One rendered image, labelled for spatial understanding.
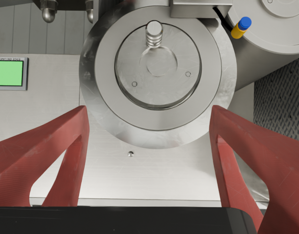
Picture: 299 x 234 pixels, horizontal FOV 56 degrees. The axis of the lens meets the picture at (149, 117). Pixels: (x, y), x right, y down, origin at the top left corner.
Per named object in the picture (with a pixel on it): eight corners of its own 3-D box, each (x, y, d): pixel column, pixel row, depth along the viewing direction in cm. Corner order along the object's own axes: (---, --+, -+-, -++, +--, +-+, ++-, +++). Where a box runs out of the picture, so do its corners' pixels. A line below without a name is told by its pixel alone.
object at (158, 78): (123, 114, 24) (108, 29, 24) (125, 116, 26) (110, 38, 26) (209, 98, 24) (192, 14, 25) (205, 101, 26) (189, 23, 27)
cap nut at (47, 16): (55, -3, 58) (54, 19, 58) (60, 6, 62) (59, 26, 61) (36, -3, 58) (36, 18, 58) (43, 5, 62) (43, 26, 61)
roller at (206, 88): (223, 7, 26) (220, 133, 25) (186, 72, 51) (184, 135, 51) (97, 2, 26) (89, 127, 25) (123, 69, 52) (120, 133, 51)
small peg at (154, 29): (144, 20, 22) (162, 18, 22) (145, 33, 24) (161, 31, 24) (146, 37, 22) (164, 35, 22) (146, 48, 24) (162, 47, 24)
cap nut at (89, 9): (101, -2, 58) (100, 20, 58) (103, 7, 62) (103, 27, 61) (83, -2, 58) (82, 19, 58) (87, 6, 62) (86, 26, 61)
